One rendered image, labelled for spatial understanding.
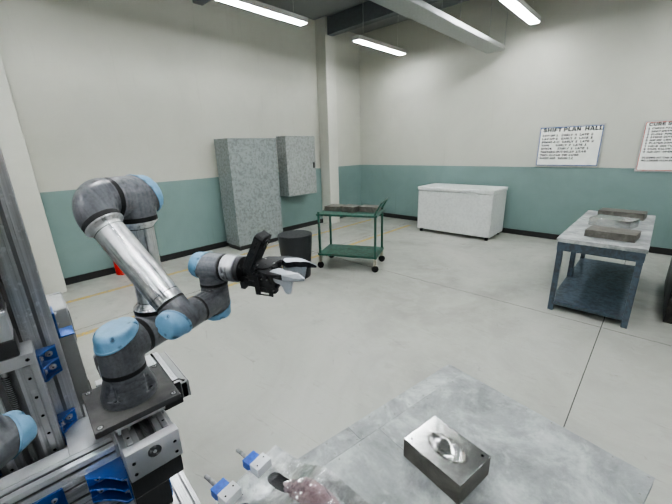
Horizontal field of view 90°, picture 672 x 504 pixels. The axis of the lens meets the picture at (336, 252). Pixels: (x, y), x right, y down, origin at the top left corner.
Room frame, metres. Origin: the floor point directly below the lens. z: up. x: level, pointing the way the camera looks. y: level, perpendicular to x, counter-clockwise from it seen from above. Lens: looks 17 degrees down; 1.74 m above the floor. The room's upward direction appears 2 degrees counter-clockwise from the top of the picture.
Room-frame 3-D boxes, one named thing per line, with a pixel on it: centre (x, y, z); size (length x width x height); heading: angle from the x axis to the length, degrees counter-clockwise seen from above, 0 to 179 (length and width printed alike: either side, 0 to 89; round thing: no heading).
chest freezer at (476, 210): (6.80, -2.55, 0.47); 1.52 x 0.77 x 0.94; 46
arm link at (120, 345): (0.88, 0.64, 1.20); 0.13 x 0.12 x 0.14; 158
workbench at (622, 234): (3.76, -3.17, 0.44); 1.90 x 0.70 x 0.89; 136
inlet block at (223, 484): (0.70, 0.34, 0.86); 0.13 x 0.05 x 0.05; 53
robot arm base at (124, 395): (0.87, 0.65, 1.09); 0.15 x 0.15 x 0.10
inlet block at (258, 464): (0.79, 0.28, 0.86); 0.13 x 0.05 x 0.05; 53
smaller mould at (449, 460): (0.80, -0.31, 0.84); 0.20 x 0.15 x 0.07; 36
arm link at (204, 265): (0.90, 0.35, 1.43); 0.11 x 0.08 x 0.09; 68
